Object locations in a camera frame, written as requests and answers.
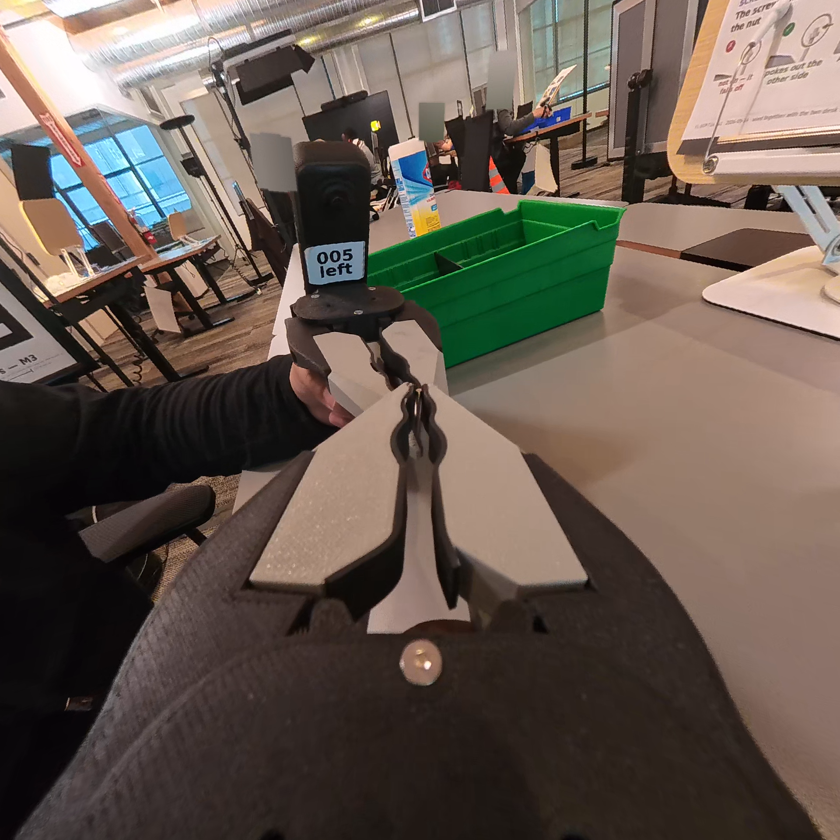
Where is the black studio light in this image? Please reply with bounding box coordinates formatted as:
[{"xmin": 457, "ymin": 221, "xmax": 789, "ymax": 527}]
[{"xmin": 233, "ymin": 46, "xmax": 317, "ymax": 106}]

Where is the black wall screen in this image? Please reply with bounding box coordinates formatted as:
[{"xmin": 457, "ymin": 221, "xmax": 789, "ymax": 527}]
[{"xmin": 302, "ymin": 91, "xmax": 401, "ymax": 142}]

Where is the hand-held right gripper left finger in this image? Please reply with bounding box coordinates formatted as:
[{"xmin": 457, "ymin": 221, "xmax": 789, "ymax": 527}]
[{"xmin": 248, "ymin": 384, "xmax": 420, "ymax": 623}]

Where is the person's left forearm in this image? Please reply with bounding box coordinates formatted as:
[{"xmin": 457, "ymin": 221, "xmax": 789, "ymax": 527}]
[{"xmin": 59, "ymin": 356, "xmax": 337, "ymax": 506}]

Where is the framed floor sign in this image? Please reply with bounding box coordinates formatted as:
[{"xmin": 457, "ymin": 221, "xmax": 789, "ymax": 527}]
[{"xmin": 0, "ymin": 259, "xmax": 89, "ymax": 385}]

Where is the dark brown flat pad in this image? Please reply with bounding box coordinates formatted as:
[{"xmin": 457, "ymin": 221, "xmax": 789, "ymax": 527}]
[{"xmin": 681, "ymin": 228, "xmax": 816, "ymax": 272}]

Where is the small metal screw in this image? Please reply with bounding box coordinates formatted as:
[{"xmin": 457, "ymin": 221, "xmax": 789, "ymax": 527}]
[{"xmin": 408, "ymin": 386, "xmax": 429, "ymax": 460}]

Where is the black office chair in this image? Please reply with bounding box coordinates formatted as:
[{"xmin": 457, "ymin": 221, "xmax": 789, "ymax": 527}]
[{"xmin": 69, "ymin": 484, "xmax": 217, "ymax": 592}]

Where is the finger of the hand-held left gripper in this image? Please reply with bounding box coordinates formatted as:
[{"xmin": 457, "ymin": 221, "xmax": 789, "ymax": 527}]
[
  {"xmin": 312, "ymin": 333, "xmax": 404, "ymax": 419},
  {"xmin": 379, "ymin": 320, "xmax": 452, "ymax": 396}
]

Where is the person's left hand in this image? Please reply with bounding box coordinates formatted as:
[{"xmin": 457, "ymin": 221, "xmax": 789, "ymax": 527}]
[{"xmin": 290, "ymin": 364, "xmax": 357, "ymax": 429}]

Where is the grey desk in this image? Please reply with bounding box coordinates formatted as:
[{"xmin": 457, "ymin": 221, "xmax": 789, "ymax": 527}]
[{"xmin": 233, "ymin": 189, "xmax": 840, "ymax": 762}]

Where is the green plastic bin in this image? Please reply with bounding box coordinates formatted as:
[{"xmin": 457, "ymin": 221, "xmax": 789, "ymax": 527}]
[{"xmin": 366, "ymin": 200, "xmax": 627, "ymax": 368}]

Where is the black floor lamp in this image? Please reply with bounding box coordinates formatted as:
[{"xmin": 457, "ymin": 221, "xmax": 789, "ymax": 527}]
[{"xmin": 159, "ymin": 113, "xmax": 273, "ymax": 286}]

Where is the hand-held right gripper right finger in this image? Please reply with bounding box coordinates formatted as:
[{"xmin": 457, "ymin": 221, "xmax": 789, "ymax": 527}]
[{"xmin": 419, "ymin": 385, "xmax": 589, "ymax": 632}]

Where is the diagonal wooden beam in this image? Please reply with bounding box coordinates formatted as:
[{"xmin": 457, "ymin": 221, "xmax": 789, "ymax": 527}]
[{"xmin": 0, "ymin": 29, "xmax": 158, "ymax": 260}]

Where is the wipes canister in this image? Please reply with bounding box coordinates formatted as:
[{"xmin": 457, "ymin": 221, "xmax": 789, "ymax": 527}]
[{"xmin": 387, "ymin": 138, "xmax": 439, "ymax": 238}]

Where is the white instruction sheet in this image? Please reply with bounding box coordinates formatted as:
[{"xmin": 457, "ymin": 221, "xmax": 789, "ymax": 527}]
[{"xmin": 679, "ymin": 0, "xmax": 840, "ymax": 144}]

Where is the black square panel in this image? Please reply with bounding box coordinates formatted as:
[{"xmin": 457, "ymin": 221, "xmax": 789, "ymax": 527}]
[{"xmin": 10, "ymin": 143, "xmax": 53, "ymax": 201}]

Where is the wooden standing desk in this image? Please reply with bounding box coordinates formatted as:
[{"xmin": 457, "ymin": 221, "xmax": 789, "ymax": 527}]
[
  {"xmin": 134, "ymin": 235, "xmax": 235, "ymax": 329},
  {"xmin": 505, "ymin": 112, "xmax": 593, "ymax": 191},
  {"xmin": 39, "ymin": 256, "xmax": 181, "ymax": 385}
]

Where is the grey framed board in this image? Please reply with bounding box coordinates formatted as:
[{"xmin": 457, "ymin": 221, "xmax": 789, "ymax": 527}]
[{"xmin": 607, "ymin": 0, "xmax": 706, "ymax": 204}]

